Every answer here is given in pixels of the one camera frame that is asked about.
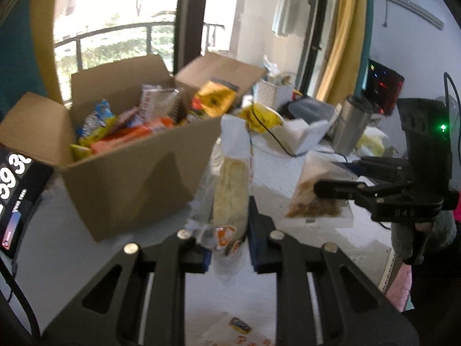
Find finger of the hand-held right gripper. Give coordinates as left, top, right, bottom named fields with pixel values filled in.
left=313, top=179, right=415, bottom=223
left=342, top=156, right=411, bottom=176

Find white packet with blue label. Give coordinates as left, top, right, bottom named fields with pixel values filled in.
left=201, top=311, right=275, bottom=346

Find yellow plastic bag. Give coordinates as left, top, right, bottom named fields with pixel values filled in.
left=239, top=102, right=286, bottom=135

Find black balcony railing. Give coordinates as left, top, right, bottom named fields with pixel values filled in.
left=54, top=22, right=226, bottom=76

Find yellow curtain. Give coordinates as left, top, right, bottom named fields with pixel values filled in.
left=30, top=0, right=73, bottom=106
left=316, top=0, right=372, bottom=102

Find gold foil snack bag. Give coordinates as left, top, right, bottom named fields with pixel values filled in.
left=192, top=78, right=239, bottom=118

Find yellow cartoon snack bag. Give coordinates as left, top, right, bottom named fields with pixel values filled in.
left=69, top=143, right=93, bottom=161

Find red white snack packet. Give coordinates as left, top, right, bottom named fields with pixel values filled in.
left=138, top=84, right=181, bottom=124

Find yellow tissue pack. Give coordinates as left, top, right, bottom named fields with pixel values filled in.
left=356, top=127, right=390, bottom=158

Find black computer case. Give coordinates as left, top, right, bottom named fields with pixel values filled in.
left=365, top=59, right=406, bottom=116

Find clear bag of brown snacks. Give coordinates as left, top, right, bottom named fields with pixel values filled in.
left=284, top=154, right=351, bottom=221

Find clear bread package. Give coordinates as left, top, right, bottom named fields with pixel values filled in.
left=194, top=114, right=253, bottom=286

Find stainless steel tumbler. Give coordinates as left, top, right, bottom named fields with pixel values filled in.
left=330, top=95, right=374, bottom=156

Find tablet with clock display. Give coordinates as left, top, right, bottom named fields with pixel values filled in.
left=0, top=147, right=55, bottom=259

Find grey pouch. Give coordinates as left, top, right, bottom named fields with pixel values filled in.
left=284, top=97, right=338, bottom=122

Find small blue white snack packet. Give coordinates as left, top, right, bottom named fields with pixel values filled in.
left=77, top=100, right=116, bottom=142

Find hanging pale blue towel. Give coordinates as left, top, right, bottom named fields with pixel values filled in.
left=271, top=0, right=307, bottom=37

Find white wall air conditioner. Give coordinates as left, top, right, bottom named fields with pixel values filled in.
left=374, top=0, right=446, bottom=30

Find pink cloth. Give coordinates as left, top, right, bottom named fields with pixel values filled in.
left=381, top=251, right=415, bottom=311

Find black tablet cable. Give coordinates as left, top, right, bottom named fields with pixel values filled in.
left=0, top=259, right=41, bottom=336

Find orange snack bag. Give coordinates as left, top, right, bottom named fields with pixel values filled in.
left=91, top=116, right=180, bottom=153

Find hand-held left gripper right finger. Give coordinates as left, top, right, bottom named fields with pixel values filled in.
left=248, top=195, right=421, bottom=346

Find brown cardboard box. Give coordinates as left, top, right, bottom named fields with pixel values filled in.
left=0, top=51, right=268, bottom=243

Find white box-shaped device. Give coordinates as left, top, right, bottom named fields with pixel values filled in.
left=280, top=118, right=332, bottom=154

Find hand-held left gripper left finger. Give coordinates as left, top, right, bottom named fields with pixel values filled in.
left=41, top=230, right=212, bottom=346

